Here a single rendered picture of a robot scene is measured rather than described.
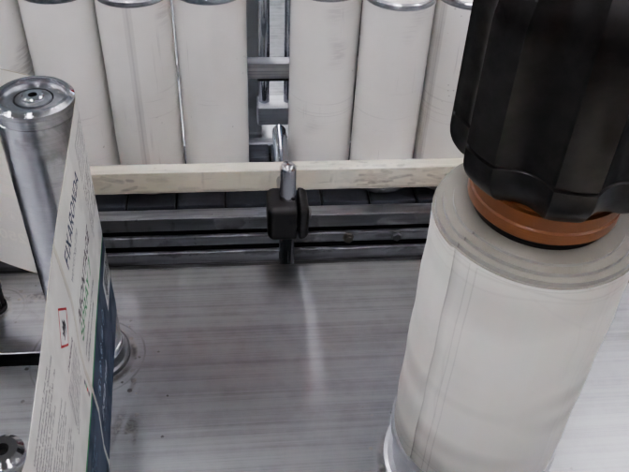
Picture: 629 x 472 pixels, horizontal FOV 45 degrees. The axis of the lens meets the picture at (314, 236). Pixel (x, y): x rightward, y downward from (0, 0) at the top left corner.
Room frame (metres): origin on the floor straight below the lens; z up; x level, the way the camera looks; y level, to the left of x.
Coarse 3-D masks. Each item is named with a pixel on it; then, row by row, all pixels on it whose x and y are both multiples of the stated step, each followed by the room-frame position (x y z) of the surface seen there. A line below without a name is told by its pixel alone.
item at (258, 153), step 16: (256, 144) 0.55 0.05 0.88; (272, 144) 0.55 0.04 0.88; (256, 160) 0.52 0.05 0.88; (272, 160) 0.52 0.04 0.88; (208, 192) 0.48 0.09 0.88; (224, 192) 0.48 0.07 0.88; (240, 192) 0.48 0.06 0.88; (256, 192) 0.48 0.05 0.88; (320, 192) 0.49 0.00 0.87; (336, 192) 0.48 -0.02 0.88; (352, 192) 0.48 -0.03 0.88; (368, 192) 0.49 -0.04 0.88; (400, 192) 0.49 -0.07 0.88; (416, 192) 0.49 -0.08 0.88; (432, 192) 0.49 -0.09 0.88; (112, 208) 0.45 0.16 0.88; (128, 208) 0.45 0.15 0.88; (144, 208) 0.45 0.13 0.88; (160, 208) 0.45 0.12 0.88; (176, 208) 0.46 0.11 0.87; (192, 208) 0.46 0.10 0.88; (208, 208) 0.46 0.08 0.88
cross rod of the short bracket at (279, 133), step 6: (276, 126) 0.53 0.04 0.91; (282, 126) 0.53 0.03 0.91; (276, 132) 0.52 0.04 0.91; (282, 132) 0.52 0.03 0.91; (276, 138) 0.51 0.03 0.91; (282, 138) 0.51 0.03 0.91; (276, 144) 0.50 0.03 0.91; (282, 144) 0.50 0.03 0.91; (276, 150) 0.50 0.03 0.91; (282, 150) 0.49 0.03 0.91; (276, 156) 0.49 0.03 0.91; (282, 156) 0.49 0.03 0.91; (288, 156) 0.49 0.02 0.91; (276, 180) 0.46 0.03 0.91
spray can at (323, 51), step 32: (320, 0) 0.49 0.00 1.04; (352, 0) 0.50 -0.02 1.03; (320, 32) 0.49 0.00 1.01; (352, 32) 0.50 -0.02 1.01; (320, 64) 0.49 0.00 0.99; (352, 64) 0.51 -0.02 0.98; (288, 96) 0.52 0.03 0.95; (320, 96) 0.49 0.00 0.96; (352, 96) 0.51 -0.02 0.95; (288, 128) 0.51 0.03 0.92; (320, 128) 0.49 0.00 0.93; (320, 160) 0.49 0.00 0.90
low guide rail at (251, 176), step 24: (96, 168) 0.45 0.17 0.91; (120, 168) 0.45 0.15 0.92; (144, 168) 0.46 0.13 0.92; (168, 168) 0.46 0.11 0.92; (192, 168) 0.46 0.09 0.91; (216, 168) 0.46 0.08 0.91; (240, 168) 0.46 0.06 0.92; (264, 168) 0.46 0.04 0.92; (312, 168) 0.47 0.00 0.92; (336, 168) 0.47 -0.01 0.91; (360, 168) 0.47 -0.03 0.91; (384, 168) 0.47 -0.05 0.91; (408, 168) 0.47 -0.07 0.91; (432, 168) 0.48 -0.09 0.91; (96, 192) 0.44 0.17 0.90; (120, 192) 0.45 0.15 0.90; (144, 192) 0.45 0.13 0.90; (168, 192) 0.45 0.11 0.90; (192, 192) 0.45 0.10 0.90
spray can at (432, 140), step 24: (456, 0) 0.50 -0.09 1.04; (432, 24) 0.51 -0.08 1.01; (456, 24) 0.49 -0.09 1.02; (432, 48) 0.51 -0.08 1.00; (456, 48) 0.49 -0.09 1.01; (432, 72) 0.50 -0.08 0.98; (456, 72) 0.49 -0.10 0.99; (432, 96) 0.50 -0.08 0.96; (432, 120) 0.50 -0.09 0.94; (432, 144) 0.50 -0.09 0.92
